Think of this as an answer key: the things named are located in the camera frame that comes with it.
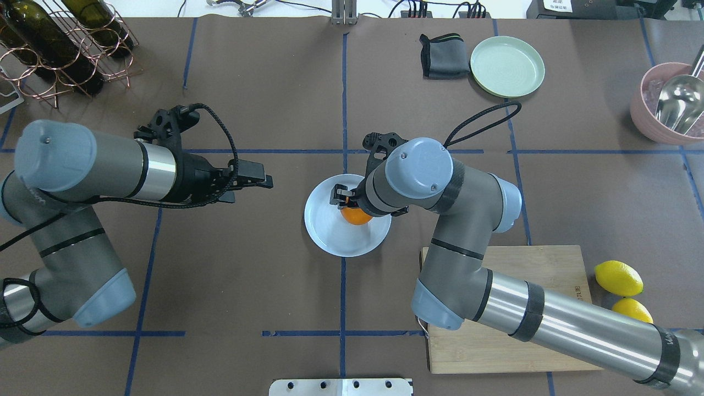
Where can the dark grey folded cloth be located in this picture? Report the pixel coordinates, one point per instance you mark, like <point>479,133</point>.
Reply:
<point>444,57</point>

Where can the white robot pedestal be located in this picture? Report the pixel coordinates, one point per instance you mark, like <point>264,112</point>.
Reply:
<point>342,386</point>

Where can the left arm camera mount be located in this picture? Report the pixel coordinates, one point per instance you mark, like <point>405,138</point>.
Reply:
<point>166,126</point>

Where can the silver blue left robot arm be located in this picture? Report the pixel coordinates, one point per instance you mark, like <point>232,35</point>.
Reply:
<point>61,170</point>

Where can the dark wine bottle left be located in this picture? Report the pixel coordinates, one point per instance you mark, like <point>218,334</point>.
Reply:
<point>104,26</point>

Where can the black camera stick mount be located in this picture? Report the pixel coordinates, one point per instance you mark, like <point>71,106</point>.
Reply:
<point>380,146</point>

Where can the white wire dish rack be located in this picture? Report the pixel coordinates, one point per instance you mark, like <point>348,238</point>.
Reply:
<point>10,95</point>

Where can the light blue plate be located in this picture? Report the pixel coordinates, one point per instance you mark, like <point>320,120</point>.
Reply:
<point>331,232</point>

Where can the yellow lemon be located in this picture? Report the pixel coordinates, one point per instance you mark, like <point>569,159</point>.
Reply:
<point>632,308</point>
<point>619,278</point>

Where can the dark wine bottle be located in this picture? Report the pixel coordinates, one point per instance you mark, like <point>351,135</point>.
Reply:
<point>104,26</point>
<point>33,23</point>

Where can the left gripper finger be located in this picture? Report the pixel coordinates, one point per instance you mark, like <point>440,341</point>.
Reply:
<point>248,169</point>
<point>242,182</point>

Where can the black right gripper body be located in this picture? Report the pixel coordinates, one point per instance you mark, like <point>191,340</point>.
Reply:
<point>339,196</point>

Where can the steel scoop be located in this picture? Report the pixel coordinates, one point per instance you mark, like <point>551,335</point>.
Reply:
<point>680,103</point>

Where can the left yellow lemon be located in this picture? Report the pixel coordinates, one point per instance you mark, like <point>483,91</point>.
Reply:
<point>619,278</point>

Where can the black orange usb hub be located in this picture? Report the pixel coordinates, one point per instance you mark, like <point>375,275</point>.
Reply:
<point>418,9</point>

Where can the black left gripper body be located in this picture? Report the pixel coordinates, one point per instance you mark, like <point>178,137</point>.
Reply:
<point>196,175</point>

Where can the black computer box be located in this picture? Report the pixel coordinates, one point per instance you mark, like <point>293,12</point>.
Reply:
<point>598,10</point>

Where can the right yellow lemon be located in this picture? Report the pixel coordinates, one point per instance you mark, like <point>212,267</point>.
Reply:
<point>632,308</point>

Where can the dark wine bottle right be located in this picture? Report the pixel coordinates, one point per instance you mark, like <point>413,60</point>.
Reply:
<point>33,23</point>

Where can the mint green plate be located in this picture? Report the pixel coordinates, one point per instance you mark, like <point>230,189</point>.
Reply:
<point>507,67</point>

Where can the aluminium frame post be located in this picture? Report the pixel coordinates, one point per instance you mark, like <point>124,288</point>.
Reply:
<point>344,12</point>

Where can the orange fruit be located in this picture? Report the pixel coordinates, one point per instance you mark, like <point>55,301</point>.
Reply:
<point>355,216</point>

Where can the wooden cutting board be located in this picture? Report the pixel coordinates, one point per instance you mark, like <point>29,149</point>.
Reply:
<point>478,349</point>

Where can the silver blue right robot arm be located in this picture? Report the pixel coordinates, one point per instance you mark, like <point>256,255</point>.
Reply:
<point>454,285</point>

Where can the copper wire bottle rack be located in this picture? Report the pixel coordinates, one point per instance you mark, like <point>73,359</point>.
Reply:
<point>34,80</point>

